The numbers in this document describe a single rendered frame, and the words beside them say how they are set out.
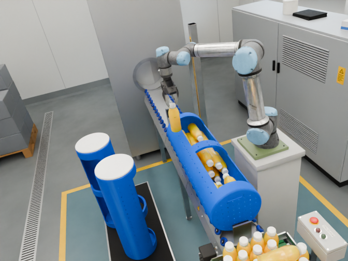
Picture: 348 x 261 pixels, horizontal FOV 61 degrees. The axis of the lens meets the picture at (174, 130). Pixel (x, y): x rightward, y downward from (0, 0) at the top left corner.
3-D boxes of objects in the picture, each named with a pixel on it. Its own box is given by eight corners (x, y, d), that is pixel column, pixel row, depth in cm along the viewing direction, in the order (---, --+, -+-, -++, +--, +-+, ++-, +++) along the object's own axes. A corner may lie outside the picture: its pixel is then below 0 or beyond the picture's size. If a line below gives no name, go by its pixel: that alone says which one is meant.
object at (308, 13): (308, 11, 315) (308, 8, 313) (330, 15, 289) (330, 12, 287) (289, 16, 311) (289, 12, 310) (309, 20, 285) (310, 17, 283)
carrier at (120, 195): (140, 266, 236) (163, 242, 252) (110, 186, 190) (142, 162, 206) (117, 248, 254) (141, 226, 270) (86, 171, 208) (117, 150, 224)
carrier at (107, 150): (107, 207, 298) (102, 230, 273) (80, 135, 251) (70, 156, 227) (135, 203, 296) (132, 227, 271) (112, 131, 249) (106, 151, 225)
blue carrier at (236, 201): (204, 139, 231) (200, 107, 216) (262, 220, 158) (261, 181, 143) (170, 149, 227) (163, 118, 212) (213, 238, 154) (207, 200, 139)
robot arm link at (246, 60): (275, 133, 167) (262, 38, 142) (268, 148, 157) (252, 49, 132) (255, 132, 174) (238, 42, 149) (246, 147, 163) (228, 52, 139)
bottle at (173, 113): (170, 128, 196) (165, 104, 185) (180, 126, 196) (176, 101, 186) (172, 134, 190) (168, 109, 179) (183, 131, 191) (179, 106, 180)
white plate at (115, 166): (110, 184, 190) (111, 186, 190) (141, 161, 206) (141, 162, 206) (86, 170, 207) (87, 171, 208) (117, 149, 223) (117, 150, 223)
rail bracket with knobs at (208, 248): (216, 253, 152) (214, 240, 147) (221, 265, 146) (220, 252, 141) (198, 259, 151) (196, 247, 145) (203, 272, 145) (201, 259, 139)
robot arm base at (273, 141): (269, 132, 188) (269, 118, 183) (284, 144, 176) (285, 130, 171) (248, 139, 185) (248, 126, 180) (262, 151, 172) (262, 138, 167)
